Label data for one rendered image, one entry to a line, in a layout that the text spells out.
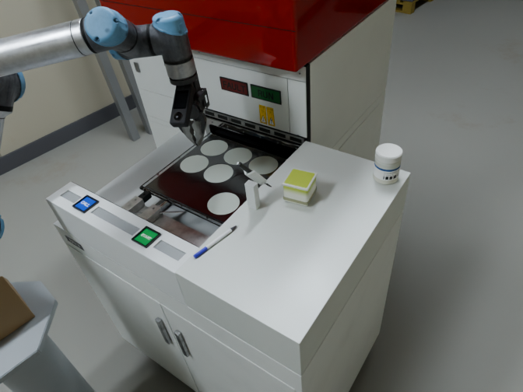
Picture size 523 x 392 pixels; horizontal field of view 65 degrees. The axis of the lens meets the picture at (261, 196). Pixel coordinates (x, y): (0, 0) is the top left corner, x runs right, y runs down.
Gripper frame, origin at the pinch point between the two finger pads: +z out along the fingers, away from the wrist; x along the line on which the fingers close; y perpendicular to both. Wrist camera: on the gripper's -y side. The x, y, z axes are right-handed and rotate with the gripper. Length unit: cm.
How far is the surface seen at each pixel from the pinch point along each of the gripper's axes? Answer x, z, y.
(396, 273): -65, 110, 50
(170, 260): -2.9, 12.6, -33.2
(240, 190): -10.2, 18.5, 1.6
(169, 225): 7.8, 20.0, -14.8
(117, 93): 133, 63, 148
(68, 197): 38.8, 11.5, -15.4
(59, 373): 37, 51, -51
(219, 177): -1.2, 18.1, 6.8
